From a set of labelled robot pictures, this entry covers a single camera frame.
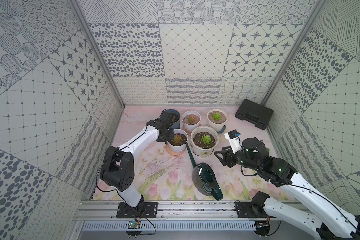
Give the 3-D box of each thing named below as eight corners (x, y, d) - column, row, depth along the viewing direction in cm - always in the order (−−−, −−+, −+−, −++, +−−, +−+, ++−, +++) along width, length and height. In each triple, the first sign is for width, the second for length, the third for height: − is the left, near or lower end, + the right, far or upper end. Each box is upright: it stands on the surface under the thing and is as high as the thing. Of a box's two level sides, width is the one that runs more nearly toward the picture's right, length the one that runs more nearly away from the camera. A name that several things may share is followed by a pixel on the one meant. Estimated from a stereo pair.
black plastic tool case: (233, 117, 116) (235, 113, 111) (242, 102, 127) (244, 97, 123) (264, 131, 107) (268, 126, 103) (271, 113, 119) (274, 109, 114)
